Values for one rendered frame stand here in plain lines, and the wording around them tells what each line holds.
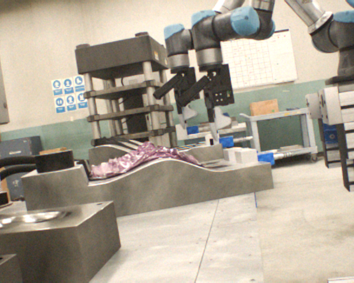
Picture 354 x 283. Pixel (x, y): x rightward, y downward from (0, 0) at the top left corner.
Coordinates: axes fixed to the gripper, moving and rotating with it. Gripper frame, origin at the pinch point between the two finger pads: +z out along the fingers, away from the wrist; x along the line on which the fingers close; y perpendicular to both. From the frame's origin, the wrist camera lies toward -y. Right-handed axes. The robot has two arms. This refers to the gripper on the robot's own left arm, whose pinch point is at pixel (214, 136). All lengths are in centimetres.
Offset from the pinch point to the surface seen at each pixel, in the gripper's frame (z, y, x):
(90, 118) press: -26, -170, 390
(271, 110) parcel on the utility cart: 0, 53, 595
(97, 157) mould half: 0.7, -32.8, -6.9
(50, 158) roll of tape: -3, -30, -45
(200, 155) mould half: 4.1, -4.0, -6.9
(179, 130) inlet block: -2.6, -13.4, 26.5
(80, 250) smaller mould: 7, -11, -82
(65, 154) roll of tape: -3, -27, -43
